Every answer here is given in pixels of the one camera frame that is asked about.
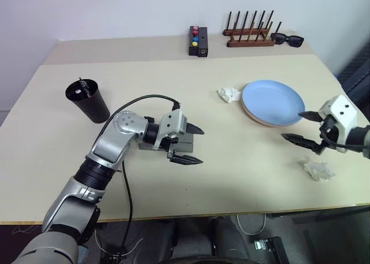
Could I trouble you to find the brown wooden peg rack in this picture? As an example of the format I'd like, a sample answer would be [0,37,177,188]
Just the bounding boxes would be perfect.
[223,10,283,48]

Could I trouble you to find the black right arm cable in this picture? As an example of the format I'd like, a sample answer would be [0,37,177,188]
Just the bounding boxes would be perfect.
[326,139,365,154]

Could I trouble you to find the crumpled white tissue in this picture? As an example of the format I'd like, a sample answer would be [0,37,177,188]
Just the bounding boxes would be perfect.
[217,86,240,103]
[297,157,337,183]

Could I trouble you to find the black textured chair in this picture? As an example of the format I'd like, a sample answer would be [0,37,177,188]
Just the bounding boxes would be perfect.
[336,38,370,103]

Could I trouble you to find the thin white floor cable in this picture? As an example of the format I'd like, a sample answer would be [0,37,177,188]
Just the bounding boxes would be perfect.
[95,237,144,258]

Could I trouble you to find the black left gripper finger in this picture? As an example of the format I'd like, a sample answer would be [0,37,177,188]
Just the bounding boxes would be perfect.
[167,147,204,165]
[184,122,205,136]

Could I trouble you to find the black plastic cup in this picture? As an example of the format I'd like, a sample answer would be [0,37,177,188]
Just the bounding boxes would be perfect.
[65,78,111,124]

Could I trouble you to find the black bar under table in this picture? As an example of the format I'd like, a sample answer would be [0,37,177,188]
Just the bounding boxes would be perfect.
[265,236,290,264]

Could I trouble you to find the black box with coloured buttons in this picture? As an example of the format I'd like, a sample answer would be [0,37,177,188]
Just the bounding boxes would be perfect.
[188,25,201,57]

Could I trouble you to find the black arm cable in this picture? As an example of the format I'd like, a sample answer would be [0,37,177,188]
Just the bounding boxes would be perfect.
[99,94,182,259]
[326,139,365,154]

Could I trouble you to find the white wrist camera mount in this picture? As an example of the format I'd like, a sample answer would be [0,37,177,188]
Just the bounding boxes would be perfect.
[317,95,359,154]
[152,109,188,152]

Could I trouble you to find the dark marker with clip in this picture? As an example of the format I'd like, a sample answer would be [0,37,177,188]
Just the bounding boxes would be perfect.
[78,76,91,99]

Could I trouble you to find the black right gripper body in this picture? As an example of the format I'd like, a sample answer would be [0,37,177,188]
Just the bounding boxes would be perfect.
[317,115,339,150]

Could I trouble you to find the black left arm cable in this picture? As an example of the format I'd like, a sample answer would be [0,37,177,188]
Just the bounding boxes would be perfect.
[99,94,182,259]

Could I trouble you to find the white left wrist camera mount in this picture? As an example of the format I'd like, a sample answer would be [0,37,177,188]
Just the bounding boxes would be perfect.
[152,109,188,152]

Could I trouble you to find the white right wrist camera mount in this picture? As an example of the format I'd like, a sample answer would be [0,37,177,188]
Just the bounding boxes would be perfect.
[317,95,359,154]

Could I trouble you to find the pink plastic plate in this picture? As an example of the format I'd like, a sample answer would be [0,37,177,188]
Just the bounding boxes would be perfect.
[242,102,293,128]

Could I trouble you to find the grey-blue pedal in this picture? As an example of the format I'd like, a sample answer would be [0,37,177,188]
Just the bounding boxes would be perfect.
[77,245,89,264]

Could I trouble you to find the blue plastic plate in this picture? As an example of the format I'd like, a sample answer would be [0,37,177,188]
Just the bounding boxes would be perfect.
[241,79,306,128]

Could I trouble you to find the black sunglasses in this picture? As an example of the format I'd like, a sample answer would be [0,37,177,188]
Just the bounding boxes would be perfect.
[270,32,305,47]

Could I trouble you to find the silver metal bracket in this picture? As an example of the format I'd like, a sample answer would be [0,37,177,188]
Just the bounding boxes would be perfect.
[253,239,271,251]

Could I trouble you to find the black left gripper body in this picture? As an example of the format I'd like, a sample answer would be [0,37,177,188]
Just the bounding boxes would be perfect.
[158,135,178,158]

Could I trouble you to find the white cable under table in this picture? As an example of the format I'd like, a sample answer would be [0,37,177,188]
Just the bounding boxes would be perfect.
[236,214,267,235]

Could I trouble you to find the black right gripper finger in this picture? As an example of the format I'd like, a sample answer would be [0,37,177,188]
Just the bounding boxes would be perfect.
[297,110,324,122]
[281,133,326,155]

